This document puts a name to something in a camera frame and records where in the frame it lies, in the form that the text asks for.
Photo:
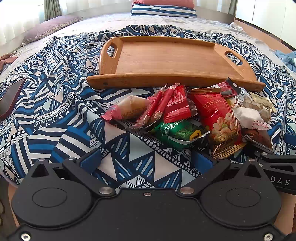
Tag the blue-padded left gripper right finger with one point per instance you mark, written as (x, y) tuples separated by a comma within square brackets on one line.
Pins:
[(210, 170)]

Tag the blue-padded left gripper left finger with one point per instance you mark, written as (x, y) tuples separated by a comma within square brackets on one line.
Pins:
[(80, 170)]

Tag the brown chocolate cake packet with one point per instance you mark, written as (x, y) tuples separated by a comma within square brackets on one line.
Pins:
[(259, 136)]

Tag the green pea snack packet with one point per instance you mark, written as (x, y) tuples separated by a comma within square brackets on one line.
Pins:
[(180, 134)]

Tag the white pastry clear packet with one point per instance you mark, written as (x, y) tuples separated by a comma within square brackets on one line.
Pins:
[(250, 119)]

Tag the red Martha nut bag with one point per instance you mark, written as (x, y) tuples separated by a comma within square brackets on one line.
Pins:
[(216, 116)]

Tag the red clear cracker packet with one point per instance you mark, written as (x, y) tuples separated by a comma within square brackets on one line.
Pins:
[(179, 107)]

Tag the pink white pastry packet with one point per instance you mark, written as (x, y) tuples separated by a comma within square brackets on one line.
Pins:
[(128, 108)]

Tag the red chocolate bar wrapper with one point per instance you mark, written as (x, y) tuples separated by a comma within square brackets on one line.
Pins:
[(156, 108)]

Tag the dark red coffee stick packet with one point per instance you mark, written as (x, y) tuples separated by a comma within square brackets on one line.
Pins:
[(228, 88)]

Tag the gold foil snack packet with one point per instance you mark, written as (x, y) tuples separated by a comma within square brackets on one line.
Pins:
[(263, 101)]

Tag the blue white patterned blanket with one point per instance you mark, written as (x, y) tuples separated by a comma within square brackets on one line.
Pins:
[(58, 115)]

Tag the dark smartphone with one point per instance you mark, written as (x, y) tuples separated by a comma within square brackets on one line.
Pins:
[(9, 99)]

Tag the light blue cloth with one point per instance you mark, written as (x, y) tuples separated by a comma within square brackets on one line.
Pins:
[(288, 59)]

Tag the wooden serving tray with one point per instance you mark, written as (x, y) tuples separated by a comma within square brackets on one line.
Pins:
[(148, 61)]

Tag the mauve floral pillow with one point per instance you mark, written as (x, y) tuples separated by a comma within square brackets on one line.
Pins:
[(49, 27)]

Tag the green curtain right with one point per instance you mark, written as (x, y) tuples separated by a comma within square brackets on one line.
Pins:
[(232, 7)]

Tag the green curtain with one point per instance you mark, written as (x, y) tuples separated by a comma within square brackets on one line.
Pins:
[(232, 7), (52, 9)]

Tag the green curtain left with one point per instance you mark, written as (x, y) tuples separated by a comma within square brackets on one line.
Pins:
[(52, 9)]

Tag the white sheer curtain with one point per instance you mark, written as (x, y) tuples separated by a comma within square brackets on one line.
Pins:
[(19, 16)]

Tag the red pillow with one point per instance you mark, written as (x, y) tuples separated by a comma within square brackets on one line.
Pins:
[(184, 3)]

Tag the striped blue white pillow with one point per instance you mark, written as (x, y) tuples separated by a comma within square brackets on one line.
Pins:
[(162, 10)]

